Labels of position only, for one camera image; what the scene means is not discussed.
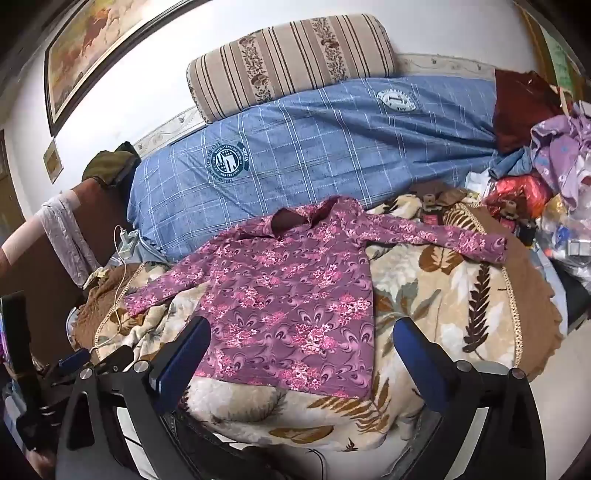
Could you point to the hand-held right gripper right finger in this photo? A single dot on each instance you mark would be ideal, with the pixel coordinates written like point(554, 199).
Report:
point(415, 353)

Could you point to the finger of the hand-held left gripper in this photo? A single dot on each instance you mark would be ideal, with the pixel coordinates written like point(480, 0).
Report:
point(74, 359)
point(115, 357)

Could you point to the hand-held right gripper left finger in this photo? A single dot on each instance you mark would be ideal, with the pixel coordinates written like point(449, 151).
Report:
point(184, 353)

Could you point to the purple floral shirt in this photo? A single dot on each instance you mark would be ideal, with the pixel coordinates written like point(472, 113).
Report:
point(286, 295)

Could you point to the beige leaf-print blanket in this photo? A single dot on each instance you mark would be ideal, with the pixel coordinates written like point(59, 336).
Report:
point(429, 286)

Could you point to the white charger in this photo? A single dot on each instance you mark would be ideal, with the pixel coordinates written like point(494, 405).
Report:
point(127, 242)

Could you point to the grey patterned cloth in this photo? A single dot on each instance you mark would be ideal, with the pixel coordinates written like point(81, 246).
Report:
point(69, 240)

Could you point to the brown cloth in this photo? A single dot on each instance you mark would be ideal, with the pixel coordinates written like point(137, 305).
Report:
point(443, 190)

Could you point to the clear plastic bag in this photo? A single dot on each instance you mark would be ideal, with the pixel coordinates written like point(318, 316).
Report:
point(565, 230)

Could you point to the olive green cloth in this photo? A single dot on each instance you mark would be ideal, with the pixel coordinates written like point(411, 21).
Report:
point(108, 164)

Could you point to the light blue cloth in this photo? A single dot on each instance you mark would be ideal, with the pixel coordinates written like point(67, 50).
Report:
point(512, 164)

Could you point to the blue plaid quilt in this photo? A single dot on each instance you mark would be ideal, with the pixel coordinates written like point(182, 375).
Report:
point(304, 147)

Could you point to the lilac floral cloth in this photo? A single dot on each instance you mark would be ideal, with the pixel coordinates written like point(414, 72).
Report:
point(561, 152)

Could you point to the dark red cloth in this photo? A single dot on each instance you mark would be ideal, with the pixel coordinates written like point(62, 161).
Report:
point(521, 110)

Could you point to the framed painting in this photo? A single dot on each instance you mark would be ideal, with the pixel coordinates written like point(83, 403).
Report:
point(92, 50)

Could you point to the striped floral cushion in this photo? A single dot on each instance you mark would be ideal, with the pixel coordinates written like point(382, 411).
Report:
point(286, 60)

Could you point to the brown padded bed frame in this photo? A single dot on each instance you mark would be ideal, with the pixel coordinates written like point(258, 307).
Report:
point(41, 286)

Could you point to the small wall card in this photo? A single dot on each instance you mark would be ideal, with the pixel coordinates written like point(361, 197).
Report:
point(52, 160)

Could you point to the green wall poster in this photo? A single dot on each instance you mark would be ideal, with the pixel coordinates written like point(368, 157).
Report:
point(561, 57)

